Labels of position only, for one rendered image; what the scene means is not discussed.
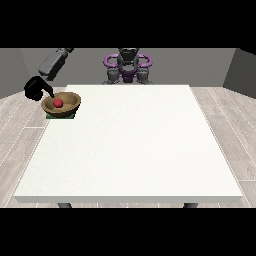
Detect grey robot trunk purple rings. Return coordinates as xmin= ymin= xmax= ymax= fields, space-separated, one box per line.
xmin=102 ymin=48 xmax=155 ymax=86

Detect green square pad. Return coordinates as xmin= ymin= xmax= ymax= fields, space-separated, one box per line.
xmin=45 ymin=111 xmax=77 ymax=120

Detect brown wooden bowl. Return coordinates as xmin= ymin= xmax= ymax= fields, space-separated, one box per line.
xmin=40 ymin=91 xmax=82 ymax=118

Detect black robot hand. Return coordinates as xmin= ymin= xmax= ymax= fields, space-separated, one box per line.
xmin=23 ymin=75 xmax=56 ymax=102

